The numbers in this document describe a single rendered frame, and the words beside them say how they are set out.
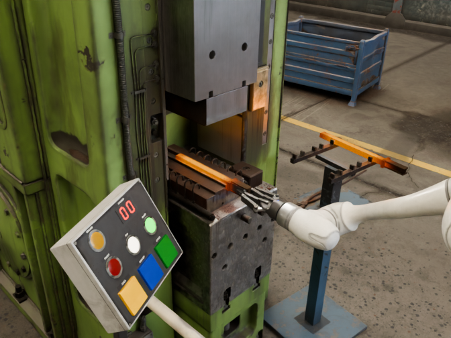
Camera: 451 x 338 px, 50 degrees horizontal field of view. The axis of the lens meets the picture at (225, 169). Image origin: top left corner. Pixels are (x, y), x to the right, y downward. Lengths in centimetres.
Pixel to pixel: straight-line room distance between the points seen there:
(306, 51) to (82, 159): 422
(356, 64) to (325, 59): 35
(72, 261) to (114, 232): 14
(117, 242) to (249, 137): 91
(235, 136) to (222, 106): 43
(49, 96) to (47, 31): 23
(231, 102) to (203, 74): 18
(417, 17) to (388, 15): 54
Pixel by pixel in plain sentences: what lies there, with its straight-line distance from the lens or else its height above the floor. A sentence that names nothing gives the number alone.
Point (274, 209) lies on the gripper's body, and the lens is 166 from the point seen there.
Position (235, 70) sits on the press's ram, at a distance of 165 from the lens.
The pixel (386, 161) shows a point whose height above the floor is 100.
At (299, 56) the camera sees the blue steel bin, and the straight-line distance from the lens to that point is 572.
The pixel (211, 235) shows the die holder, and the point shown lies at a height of 87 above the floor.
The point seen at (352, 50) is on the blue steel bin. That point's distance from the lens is 545.
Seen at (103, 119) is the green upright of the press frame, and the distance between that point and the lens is 153.
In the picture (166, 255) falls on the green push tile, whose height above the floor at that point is 101.
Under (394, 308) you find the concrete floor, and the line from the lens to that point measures 289.
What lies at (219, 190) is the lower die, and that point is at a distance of 179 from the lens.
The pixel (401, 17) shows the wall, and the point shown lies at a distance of 966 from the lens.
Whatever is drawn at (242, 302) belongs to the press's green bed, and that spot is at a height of 41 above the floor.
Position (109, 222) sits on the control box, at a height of 117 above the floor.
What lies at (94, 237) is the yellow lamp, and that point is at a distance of 127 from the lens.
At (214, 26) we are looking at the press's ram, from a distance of 154.
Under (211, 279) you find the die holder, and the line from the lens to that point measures 190.
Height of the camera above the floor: 192
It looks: 29 degrees down
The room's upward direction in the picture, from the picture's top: 1 degrees clockwise
